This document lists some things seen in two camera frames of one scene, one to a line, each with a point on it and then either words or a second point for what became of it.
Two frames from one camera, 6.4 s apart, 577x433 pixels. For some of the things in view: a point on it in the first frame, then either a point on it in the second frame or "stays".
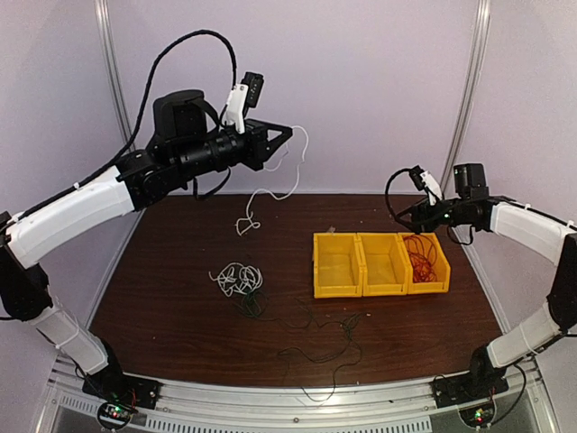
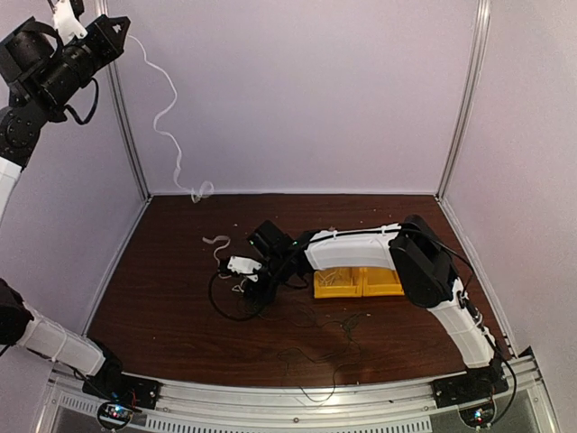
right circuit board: (478, 417) stays
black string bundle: (348, 323) stays
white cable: (270, 194) → (332, 277)
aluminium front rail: (404, 406) stays
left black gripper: (260, 150) → (111, 52)
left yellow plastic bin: (337, 265) stays
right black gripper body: (432, 222) → (269, 293)
